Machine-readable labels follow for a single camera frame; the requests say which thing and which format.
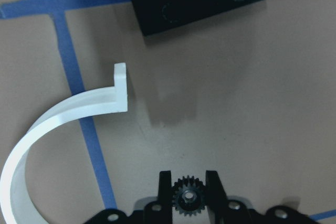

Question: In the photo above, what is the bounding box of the white curved plastic part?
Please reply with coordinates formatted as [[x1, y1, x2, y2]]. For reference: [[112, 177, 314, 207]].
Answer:
[[0, 62, 129, 224]]

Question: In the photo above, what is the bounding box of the black bearing gear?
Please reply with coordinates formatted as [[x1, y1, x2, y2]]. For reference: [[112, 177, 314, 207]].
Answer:
[[172, 175, 205, 216]]

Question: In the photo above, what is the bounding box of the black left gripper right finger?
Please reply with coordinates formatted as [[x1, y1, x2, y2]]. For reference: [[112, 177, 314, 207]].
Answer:
[[205, 170, 228, 223]]

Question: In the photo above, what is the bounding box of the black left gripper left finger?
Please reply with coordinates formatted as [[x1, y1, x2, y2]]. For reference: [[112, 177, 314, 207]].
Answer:
[[158, 170, 173, 224]]

